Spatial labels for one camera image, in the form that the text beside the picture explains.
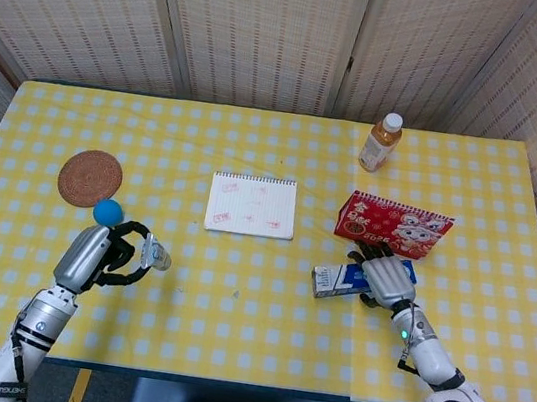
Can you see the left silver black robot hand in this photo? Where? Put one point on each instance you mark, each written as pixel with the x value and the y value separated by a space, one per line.
pixel 80 256

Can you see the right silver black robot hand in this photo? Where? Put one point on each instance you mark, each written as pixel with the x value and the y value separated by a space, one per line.
pixel 388 279

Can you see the blue white small box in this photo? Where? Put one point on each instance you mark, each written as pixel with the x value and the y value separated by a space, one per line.
pixel 337 282

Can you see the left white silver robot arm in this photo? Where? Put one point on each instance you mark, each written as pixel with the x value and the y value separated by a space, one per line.
pixel 35 323

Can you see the blue ball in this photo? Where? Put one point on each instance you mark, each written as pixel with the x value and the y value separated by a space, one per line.
pixel 108 212

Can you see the red 2026 desk calendar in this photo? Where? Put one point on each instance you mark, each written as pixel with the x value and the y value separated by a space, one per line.
pixel 386 226

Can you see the round woven brown coaster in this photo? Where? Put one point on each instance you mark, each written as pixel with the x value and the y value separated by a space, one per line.
pixel 90 177

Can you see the orange drink bottle white cap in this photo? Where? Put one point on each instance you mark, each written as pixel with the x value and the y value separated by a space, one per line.
pixel 378 147

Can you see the yellow white checked tablecloth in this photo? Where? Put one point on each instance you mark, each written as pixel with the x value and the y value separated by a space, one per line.
pixel 248 334

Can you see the white spiral notebook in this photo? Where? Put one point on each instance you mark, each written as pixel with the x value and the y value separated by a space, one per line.
pixel 253 204

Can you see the woven bamboo folding screen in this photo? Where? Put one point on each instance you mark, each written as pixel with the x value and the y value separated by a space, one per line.
pixel 274 30

